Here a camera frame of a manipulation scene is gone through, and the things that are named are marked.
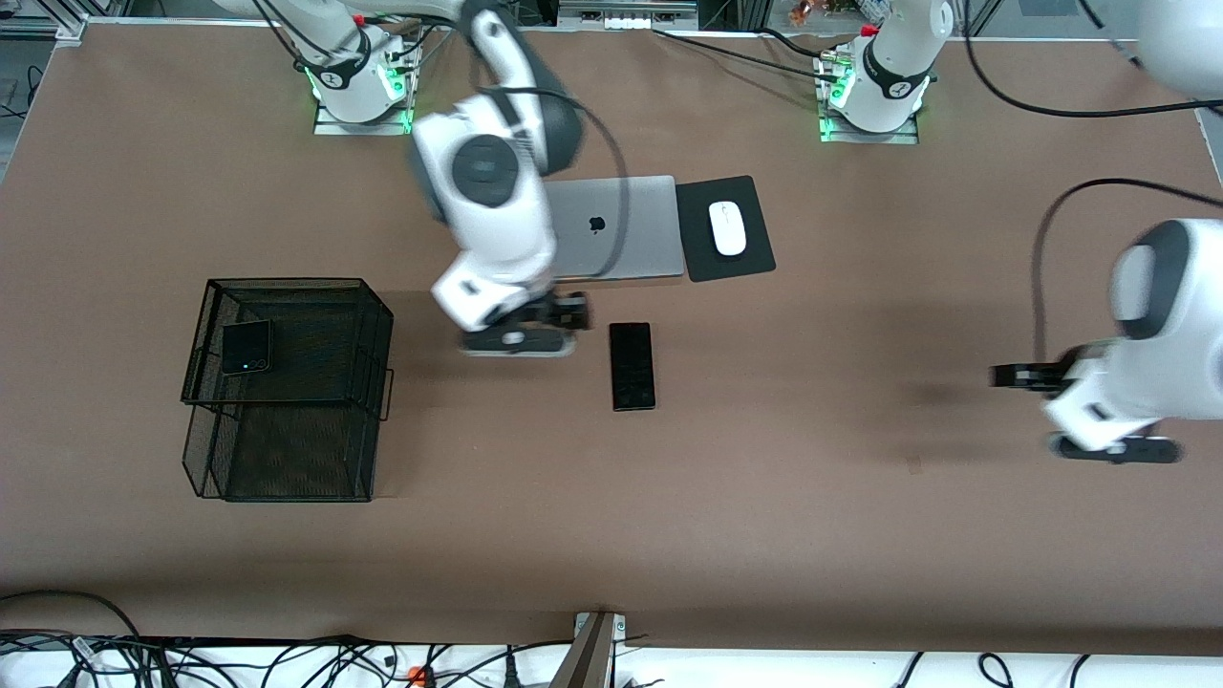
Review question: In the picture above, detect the long black slab phone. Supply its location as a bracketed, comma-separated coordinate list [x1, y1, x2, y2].
[610, 322, 657, 413]

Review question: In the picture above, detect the small black flip phone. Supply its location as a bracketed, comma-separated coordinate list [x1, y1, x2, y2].
[221, 319, 274, 377]

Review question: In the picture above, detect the silver closed laptop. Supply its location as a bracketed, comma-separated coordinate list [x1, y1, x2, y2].
[545, 175, 687, 284]

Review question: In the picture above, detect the black mouse pad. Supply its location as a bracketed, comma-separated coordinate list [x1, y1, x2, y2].
[675, 175, 777, 284]

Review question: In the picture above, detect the white computer mouse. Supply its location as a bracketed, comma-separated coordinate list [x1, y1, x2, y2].
[708, 201, 748, 258]

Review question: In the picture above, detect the white power strip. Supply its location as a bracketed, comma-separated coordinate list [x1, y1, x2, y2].
[557, 0, 698, 32]

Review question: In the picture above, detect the black mesh two-tier tray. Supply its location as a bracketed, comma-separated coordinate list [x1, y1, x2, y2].
[181, 277, 396, 504]

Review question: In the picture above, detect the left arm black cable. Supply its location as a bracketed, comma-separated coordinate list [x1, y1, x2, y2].
[963, 0, 1223, 364]

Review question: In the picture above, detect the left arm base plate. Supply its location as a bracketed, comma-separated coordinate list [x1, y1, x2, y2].
[815, 48, 920, 145]

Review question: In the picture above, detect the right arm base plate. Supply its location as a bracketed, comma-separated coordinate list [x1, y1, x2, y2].
[313, 43, 417, 137]

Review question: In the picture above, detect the black base cable bundle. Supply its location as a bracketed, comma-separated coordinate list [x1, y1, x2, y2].
[387, 10, 458, 82]

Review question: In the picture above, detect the long black table cable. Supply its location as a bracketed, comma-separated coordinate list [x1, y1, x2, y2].
[653, 27, 842, 82]

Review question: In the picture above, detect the short black table cable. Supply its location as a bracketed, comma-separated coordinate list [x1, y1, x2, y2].
[755, 26, 832, 58]

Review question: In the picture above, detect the curved black floor cable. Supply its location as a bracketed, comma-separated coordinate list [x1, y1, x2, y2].
[420, 640, 576, 688]

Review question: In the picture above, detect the grey metal camera stand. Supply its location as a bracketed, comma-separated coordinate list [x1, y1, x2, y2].
[549, 612, 629, 688]

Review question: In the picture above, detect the black looping floor cable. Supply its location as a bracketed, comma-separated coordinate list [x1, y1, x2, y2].
[0, 590, 144, 643]

